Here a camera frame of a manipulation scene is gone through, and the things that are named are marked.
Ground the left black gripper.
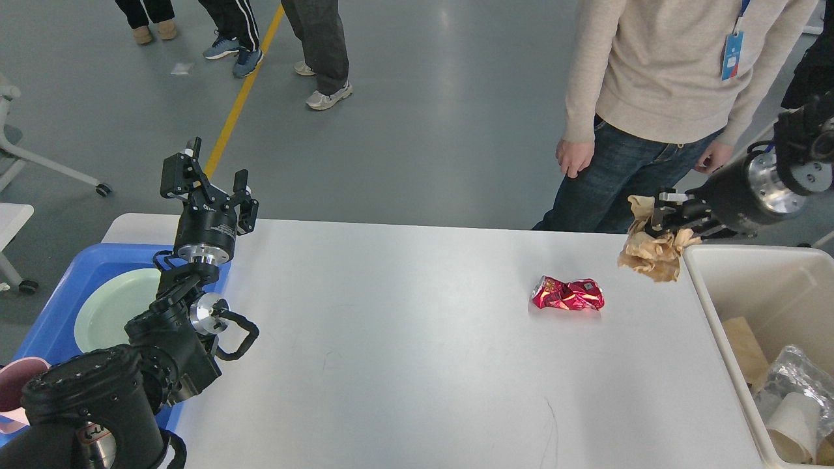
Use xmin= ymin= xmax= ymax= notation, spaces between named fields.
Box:
xmin=159 ymin=137 xmax=259 ymax=265

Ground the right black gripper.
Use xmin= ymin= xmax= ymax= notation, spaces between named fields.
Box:
xmin=644 ymin=151 xmax=809 ymax=238

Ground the brown paper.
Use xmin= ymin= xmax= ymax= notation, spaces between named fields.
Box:
xmin=618 ymin=195 xmax=701 ymax=282

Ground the brown paper bag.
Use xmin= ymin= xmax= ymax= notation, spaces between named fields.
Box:
xmin=722 ymin=317 xmax=769 ymax=394

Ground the light green plate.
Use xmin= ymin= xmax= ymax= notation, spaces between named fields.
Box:
xmin=75 ymin=268 xmax=160 ymax=349

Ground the silver foil bag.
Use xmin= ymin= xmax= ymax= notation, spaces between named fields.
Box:
xmin=753 ymin=345 xmax=832 ymax=448

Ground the white paper cup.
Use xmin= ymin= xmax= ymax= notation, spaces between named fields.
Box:
xmin=766 ymin=392 xmax=822 ymax=464

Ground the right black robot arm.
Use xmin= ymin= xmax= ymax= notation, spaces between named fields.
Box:
xmin=644 ymin=92 xmax=833 ymax=238

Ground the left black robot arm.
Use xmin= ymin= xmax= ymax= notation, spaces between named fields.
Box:
xmin=2 ymin=137 xmax=259 ymax=468

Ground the white plastic bin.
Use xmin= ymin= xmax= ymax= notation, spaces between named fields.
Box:
xmin=684 ymin=244 xmax=833 ymax=468

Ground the person in beige sweater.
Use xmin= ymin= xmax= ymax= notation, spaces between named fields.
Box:
xmin=536 ymin=1 xmax=817 ymax=234

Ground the person in striped trackpants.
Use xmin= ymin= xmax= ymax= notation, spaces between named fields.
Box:
xmin=199 ymin=1 xmax=263 ymax=78

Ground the blue id badge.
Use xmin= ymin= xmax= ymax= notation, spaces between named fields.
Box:
xmin=720 ymin=0 xmax=751 ymax=82

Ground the black jacket on chair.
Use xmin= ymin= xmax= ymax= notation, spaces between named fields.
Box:
xmin=781 ymin=1 xmax=833 ymax=109

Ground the yellow plate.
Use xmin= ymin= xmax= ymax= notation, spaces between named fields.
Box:
xmin=72 ymin=322 xmax=98 ymax=353

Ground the person in tan boots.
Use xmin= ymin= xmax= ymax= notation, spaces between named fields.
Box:
xmin=114 ymin=1 xmax=178 ymax=46

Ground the person in grey trousers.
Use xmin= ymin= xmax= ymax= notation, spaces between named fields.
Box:
xmin=280 ymin=1 xmax=352 ymax=111

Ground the white chair base left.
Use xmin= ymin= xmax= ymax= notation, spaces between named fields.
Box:
xmin=0 ymin=72 xmax=112 ymax=197

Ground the blue plastic tray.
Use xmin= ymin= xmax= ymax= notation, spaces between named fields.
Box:
xmin=2 ymin=243 xmax=229 ymax=447

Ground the pink mug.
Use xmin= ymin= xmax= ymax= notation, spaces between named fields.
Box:
xmin=1 ymin=356 xmax=50 ymax=434

